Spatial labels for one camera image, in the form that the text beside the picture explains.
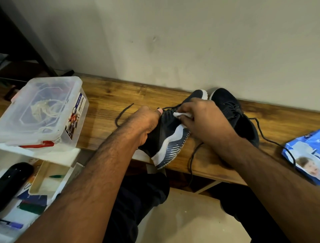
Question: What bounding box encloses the person's left hand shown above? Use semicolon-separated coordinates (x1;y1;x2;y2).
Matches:
124;106;163;149

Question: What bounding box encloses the person's right hand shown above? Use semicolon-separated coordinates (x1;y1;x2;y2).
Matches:
177;98;239;149

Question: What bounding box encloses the navy sneaker with white stripe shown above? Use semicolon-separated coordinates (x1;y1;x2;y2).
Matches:
138;90;208;170

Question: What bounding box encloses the person's left forearm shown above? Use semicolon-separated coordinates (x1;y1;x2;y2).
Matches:
15;125;141;243

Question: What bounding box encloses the person's right forearm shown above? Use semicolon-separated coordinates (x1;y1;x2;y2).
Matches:
208;129;320;243

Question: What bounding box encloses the dark shoelace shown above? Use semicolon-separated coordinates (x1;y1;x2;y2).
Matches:
188;142;204;186
249;117;297;167
115;103;135;128

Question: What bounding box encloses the plain navy sneaker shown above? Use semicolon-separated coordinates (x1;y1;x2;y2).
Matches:
209;88;260;148

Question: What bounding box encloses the person's left leg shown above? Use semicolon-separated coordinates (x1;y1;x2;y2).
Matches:
102;173;170;243

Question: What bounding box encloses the person's leg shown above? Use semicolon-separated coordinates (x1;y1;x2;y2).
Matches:
220;184;291;243
102;173;170;243

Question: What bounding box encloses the white side shelf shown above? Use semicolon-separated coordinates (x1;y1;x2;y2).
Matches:
0;143;85;243

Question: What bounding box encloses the person's right leg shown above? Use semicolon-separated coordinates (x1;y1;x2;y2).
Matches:
220;184;291;243

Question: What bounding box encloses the clear plastic storage box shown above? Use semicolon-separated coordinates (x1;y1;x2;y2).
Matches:
0;76;90;154

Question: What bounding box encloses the red box latch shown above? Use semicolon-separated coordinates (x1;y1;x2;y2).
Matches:
19;141;55;149

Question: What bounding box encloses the blue wet wipes packet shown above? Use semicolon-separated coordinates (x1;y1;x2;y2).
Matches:
282;129;320;186

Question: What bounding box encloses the white open tray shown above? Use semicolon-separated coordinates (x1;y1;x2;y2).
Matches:
28;160;73;196

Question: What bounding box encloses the dark wooden furniture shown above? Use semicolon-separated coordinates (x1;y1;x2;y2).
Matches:
0;8;58;84

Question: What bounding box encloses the black oblong case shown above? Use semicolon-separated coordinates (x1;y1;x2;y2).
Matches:
0;162;34;212

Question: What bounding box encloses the purple marker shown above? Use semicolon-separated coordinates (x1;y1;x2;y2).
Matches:
0;219;24;230

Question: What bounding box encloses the white cord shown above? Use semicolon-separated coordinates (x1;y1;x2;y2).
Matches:
30;99;68;131

